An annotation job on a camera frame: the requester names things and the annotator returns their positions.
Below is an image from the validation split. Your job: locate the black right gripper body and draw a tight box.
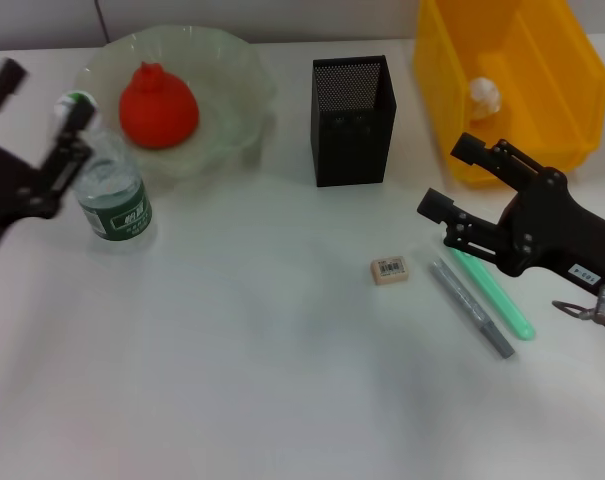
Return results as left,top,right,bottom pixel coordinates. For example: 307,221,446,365
498,168,605,302

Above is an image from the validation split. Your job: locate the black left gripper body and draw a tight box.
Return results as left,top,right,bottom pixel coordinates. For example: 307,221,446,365
0,135,66,296

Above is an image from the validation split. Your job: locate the white paper ball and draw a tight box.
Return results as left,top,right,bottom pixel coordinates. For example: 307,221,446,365
469,76,503,121

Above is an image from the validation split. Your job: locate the clear green-label water bottle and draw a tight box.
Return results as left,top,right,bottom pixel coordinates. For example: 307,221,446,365
54,88,156,254

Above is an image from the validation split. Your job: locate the beige eraser with barcode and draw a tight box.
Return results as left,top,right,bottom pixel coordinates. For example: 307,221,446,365
370,255,412,287

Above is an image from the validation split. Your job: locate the green pen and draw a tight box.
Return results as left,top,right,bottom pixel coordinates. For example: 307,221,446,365
451,247,536,342

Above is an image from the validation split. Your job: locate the red-orange toy orange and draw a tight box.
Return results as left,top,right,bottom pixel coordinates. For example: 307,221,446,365
118,60,201,150

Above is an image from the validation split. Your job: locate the grey marker pen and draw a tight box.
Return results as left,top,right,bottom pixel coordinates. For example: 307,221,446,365
428,257,516,360

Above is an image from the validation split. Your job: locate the black mesh pen holder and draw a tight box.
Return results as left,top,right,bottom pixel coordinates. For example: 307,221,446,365
309,54,399,189

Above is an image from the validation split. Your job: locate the translucent green fruit plate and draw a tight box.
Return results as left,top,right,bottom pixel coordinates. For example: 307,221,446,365
76,24,278,191

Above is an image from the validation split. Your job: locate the yellow plastic bin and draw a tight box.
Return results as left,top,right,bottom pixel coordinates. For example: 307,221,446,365
412,0,605,189

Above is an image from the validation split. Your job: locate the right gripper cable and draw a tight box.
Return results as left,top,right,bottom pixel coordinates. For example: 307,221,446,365
551,282,605,336

